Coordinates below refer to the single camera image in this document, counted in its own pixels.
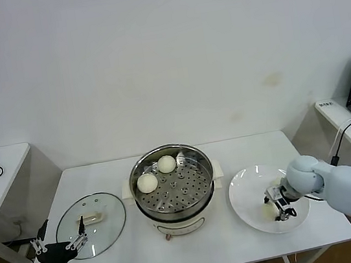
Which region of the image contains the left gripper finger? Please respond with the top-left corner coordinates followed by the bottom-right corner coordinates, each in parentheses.
top-left (60, 215), bottom-right (91, 251)
top-left (27, 220), bottom-right (54, 256)

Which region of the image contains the cream electric cooker pot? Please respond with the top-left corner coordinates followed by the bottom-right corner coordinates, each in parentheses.
top-left (118, 159), bottom-right (233, 247)

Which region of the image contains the white flat cable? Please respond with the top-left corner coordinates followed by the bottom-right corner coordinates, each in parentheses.
top-left (324, 116), bottom-right (351, 157)

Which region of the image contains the black cable with adapter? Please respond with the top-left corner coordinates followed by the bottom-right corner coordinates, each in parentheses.
top-left (324, 118), bottom-right (351, 166)

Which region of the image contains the stainless steel steamer basket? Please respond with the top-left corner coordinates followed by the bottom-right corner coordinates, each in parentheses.
top-left (124, 139), bottom-right (220, 219)

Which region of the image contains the round glass pot lid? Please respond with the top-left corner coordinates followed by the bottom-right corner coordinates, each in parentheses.
top-left (50, 188), bottom-right (132, 263)

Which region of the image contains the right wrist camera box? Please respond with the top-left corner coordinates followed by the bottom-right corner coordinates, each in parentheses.
top-left (266, 184), bottom-right (291, 212)

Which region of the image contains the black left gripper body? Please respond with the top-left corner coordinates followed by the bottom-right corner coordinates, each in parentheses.
top-left (33, 238), bottom-right (84, 263)

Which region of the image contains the white round plate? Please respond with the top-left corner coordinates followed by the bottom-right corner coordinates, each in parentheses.
top-left (225, 158), bottom-right (315, 241)

